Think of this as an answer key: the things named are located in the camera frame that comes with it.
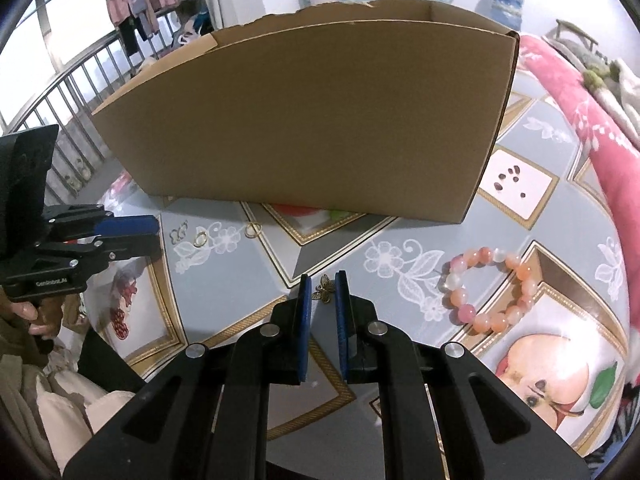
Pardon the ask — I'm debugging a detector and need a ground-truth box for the pink orange bead bracelet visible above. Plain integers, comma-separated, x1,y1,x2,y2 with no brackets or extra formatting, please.
444,245,540,335

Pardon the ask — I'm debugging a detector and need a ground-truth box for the gold butterfly earring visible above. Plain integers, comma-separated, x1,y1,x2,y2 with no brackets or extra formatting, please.
311,274,335,304

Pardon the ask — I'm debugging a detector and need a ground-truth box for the person left hand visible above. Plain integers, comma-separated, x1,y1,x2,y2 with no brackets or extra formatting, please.
1,292,80,339

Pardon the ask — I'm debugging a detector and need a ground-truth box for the metal balcony railing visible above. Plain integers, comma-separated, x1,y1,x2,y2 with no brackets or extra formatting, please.
9,14,178,205

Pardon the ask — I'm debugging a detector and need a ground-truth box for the silver butterfly earring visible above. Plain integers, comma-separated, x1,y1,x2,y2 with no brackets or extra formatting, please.
169,220,189,245

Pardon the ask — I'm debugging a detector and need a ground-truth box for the brown cardboard box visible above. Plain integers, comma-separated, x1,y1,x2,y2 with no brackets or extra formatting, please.
93,0,520,223

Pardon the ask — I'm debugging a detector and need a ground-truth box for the pink floral blanket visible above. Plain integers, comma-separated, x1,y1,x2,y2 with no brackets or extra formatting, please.
516,32,640,241

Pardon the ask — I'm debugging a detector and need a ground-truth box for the white cream duvet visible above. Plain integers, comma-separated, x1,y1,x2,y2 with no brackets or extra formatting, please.
604,58,639,150

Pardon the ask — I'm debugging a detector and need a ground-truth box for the green knit garment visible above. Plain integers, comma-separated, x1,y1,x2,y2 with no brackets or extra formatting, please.
549,34,624,94

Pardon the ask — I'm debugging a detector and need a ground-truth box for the wooden chair frame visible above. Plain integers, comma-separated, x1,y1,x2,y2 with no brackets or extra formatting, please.
554,18,599,52

